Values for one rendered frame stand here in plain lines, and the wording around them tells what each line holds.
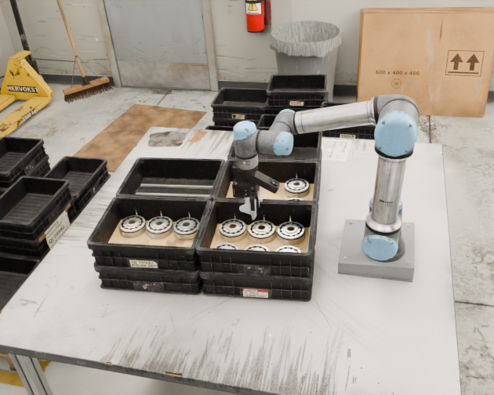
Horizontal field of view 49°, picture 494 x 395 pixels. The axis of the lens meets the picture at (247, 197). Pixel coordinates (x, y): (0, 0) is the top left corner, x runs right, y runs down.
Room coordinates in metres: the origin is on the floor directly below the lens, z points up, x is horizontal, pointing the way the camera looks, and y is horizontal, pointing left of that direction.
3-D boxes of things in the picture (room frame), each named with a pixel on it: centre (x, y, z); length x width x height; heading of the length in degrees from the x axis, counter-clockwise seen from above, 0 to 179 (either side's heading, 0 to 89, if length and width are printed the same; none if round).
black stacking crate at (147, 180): (1.92, 0.30, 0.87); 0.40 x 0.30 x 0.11; 79
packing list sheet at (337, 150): (2.45, -0.39, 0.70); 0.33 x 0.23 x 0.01; 73
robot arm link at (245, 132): (1.59, -0.01, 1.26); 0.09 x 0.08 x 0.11; 69
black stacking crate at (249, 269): (1.55, -0.03, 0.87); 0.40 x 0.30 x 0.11; 79
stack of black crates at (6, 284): (1.97, 1.25, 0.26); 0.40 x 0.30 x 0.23; 163
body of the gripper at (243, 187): (1.59, 0.00, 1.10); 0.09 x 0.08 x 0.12; 76
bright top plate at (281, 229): (1.59, -0.15, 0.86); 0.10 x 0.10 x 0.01
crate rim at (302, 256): (1.55, -0.03, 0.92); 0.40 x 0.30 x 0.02; 79
